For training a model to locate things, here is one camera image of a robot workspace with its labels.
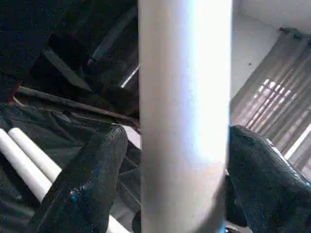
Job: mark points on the grey curtain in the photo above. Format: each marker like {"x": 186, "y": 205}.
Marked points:
{"x": 277, "y": 102}

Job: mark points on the black plastic mat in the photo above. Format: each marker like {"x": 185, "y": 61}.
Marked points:
{"x": 19, "y": 218}

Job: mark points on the black flat screen television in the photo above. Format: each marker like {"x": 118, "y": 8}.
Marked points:
{"x": 73, "y": 43}

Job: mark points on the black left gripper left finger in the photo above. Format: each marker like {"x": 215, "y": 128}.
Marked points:
{"x": 82, "y": 189}

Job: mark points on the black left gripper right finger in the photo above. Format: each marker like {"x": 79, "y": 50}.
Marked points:
{"x": 272, "y": 189}

